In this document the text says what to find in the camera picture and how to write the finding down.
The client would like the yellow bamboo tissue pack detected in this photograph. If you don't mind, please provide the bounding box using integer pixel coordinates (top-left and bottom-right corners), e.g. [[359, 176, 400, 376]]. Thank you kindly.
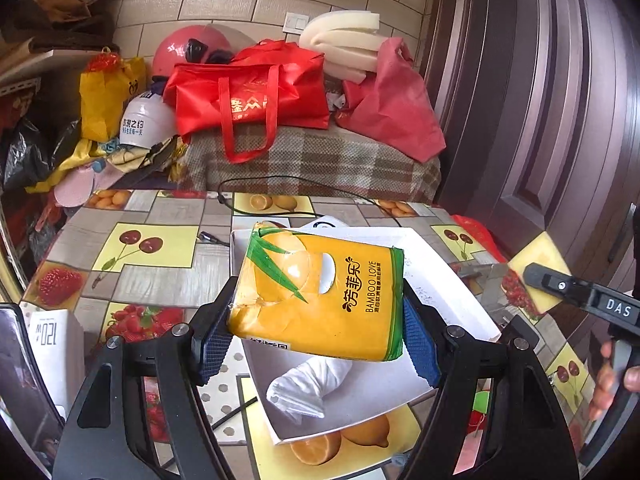
[[228, 222, 405, 362]]

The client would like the yellow sponge wedge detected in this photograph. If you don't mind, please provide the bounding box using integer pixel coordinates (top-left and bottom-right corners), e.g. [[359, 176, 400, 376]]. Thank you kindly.
[[508, 232, 570, 316]]

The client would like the person right hand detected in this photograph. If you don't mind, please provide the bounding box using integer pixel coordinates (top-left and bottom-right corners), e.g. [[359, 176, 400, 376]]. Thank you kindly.
[[589, 341, 640, 420]]

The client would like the white folded towel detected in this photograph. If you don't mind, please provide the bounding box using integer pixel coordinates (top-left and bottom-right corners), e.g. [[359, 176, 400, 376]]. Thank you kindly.
[[266, 356, 354, 425]]

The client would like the fruit pattern tablecloth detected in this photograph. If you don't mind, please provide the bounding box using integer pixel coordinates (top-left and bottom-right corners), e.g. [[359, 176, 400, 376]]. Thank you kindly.
[[22, 190, 594, 479]]

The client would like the white box with numbers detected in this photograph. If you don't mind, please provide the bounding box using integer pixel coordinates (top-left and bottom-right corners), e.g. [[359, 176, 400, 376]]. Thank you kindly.
[[26, 310, 85, 419]]

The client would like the plaid covered furniture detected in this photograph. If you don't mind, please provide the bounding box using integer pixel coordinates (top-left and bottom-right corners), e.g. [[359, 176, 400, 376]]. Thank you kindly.
[[177, 124, 442, 203]]

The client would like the white helmet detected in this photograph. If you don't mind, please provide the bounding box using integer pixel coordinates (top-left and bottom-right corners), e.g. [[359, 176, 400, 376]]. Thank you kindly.
[[118, 91, 177, 150]]

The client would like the crumpled red bag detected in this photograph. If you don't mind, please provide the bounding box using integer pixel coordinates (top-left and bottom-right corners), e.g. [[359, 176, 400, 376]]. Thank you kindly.
[[334, 37, 446, 164]]

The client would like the red tote bag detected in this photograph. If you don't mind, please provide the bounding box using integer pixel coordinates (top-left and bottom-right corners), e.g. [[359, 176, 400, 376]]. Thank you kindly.
[[163, 40, 330, 164]]

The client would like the yellow shopping bag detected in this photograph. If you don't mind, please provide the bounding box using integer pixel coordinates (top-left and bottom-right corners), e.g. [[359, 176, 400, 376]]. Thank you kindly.
[[79, 48, 146, 143]]

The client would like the pink red helmet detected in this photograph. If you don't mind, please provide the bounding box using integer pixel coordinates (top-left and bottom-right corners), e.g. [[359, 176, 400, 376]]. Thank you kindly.
[[151, 24, 255, 78]]

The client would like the cream foam stack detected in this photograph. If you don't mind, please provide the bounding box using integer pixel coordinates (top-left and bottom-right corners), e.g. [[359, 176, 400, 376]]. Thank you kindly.
[[298, 10, 386, 84]]

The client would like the black cable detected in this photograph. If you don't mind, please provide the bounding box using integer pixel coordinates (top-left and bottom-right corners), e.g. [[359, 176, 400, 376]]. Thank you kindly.
[[216, 174, 402, 226]]

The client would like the wall switch plate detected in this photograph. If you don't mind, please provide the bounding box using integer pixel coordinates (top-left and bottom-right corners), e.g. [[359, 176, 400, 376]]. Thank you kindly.
[[282, 12, 309, 36]]

